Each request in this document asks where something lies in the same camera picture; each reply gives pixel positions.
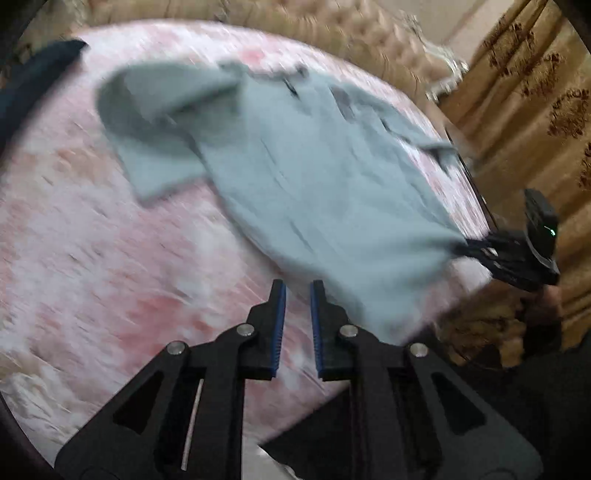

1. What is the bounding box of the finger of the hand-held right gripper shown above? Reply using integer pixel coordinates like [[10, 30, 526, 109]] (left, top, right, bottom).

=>
[[454, 246, 505, 278], [463, 234, 505, 256]]

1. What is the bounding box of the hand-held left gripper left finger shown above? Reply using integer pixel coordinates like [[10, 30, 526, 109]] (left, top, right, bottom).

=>
[[54, 279, 288, 480]]

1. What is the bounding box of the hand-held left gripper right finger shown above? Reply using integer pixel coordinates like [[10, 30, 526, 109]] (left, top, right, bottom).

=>
[[310, 279, 543, 480]]

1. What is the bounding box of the light blue long-sleeve shirt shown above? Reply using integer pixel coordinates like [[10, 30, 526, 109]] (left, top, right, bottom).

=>
[[97, 60, 469, 344]]

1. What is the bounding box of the person's right hand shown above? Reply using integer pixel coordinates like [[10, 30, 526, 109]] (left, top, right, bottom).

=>
[[518, 287, 564, 332]]

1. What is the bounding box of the gold patterned curtain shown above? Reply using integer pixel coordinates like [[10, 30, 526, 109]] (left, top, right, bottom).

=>
[[438, 0, 591, 370]]

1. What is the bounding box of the pink floral blanket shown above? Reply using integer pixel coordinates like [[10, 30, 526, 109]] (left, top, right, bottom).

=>
[[0, 21, 492, 467]]

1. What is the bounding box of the dark blue folded garment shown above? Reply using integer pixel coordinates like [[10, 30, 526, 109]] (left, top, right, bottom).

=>
[[0, 39, 88, 153]]

